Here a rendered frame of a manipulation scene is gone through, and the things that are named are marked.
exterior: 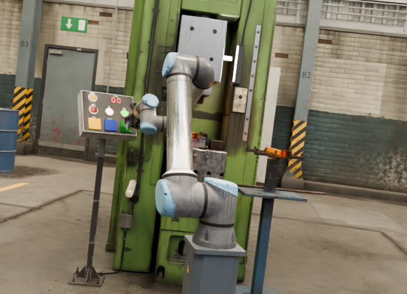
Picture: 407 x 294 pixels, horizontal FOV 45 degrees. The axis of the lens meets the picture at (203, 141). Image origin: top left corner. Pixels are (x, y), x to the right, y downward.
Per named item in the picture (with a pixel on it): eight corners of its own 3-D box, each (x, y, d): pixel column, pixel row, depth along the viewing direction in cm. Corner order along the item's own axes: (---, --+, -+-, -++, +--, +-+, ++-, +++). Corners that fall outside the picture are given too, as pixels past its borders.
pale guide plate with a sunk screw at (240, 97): (244, 113, 335) (248, 88, 335) (232, 111, 335) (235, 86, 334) (244, 113, 338) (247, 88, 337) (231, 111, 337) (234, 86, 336)
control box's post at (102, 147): (89, 281, 311) (108, 113, 306) (83, 280, 311) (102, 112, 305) (91, 279, 315) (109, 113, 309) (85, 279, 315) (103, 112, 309)
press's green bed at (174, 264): (209, 289, 323) (218, 219, 320) (153, 284, 319) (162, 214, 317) (202, 263, 378) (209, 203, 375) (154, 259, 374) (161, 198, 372)
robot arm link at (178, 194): (205, 214, 196) (201, 49, 220) (163, 213, 190) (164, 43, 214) (192, 221, 209) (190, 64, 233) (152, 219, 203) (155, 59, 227)
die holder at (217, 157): (218, 219, 320) (227, 152, 318) (161, 214, 317) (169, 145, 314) (210, 203, 376) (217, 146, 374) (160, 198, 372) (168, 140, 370)
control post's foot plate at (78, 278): (102, 287, 303) (103, 273, 303) (66, 284, 301) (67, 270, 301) (106, 276, 325) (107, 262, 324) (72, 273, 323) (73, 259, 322)
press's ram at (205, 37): (232, 83, 321) (240, 22, 319) (174, 76, 318) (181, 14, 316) (224, 86, 363) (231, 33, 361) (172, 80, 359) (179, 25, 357)
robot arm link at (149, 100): (144, 105, 266) (144, 90, 271) (135, 116, 276) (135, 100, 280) (160, 109, 271) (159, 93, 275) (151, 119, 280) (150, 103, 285)
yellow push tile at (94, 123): (101, 129, 291) (100, 118, 294) (89, 128, 287) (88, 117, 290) (100, 131, 292) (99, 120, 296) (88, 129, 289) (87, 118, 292)
